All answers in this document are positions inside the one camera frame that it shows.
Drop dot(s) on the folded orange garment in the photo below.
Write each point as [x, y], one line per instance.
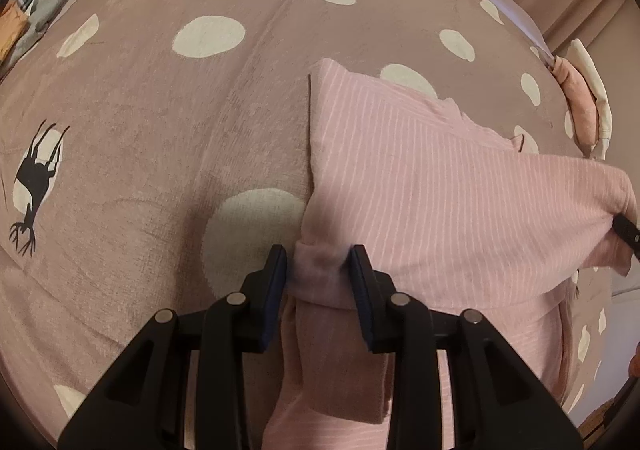
[13, 23]

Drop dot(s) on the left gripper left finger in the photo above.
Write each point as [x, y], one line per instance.
[140, 401]

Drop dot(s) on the polka dot brown blanket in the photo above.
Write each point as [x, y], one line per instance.
[176, 132]

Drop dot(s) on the grey garment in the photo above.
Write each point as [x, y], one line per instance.
[42, 15]

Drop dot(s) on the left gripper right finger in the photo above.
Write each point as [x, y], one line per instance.
[498, 402]

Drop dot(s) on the folded white garment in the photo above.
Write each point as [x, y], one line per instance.
[579, 57]

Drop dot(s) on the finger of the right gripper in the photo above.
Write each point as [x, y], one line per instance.
[628, 232]

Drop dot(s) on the right hand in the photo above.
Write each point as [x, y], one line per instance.
[634, 365]

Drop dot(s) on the pink striped sweater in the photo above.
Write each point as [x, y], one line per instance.
[459, 217]

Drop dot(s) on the folded pink garment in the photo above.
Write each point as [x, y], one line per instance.
[583, 109]

